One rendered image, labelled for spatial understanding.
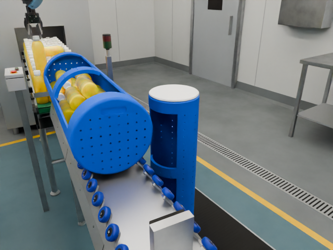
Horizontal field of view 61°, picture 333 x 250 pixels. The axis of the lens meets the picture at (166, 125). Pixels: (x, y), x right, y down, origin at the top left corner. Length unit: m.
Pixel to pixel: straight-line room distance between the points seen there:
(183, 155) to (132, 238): 0.85
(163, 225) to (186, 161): 1.02
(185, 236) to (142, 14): 6.31
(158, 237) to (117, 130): 0.43
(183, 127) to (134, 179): 0.57
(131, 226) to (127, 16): 5.96
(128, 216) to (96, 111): 0.33
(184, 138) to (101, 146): 0.69
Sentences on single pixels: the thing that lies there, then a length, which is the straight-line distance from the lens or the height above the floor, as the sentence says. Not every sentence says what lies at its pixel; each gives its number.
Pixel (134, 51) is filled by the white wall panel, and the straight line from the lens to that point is 6.75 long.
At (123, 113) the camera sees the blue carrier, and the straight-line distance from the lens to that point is 0.93.
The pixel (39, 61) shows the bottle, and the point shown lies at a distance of 1.94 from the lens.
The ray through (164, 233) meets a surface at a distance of 0.64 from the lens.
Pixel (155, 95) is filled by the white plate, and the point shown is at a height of 1.04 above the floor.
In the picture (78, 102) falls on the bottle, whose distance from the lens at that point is 1.25.
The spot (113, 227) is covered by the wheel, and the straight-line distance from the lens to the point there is 0.79.
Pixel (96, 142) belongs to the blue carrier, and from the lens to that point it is 0.95.
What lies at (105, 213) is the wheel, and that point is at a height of 0.98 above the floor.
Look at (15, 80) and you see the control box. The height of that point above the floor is 1.06.
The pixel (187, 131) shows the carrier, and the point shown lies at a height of 0.85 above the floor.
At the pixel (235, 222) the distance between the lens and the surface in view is 2.03.
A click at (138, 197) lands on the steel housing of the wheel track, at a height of 0.93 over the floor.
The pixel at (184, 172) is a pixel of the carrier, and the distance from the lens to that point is 1.66.
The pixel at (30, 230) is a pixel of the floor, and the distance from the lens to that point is 2.35.
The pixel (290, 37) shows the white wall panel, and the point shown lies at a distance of 4.46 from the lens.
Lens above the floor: 1.53
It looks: 25 degrees down
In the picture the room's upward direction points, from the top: straight up
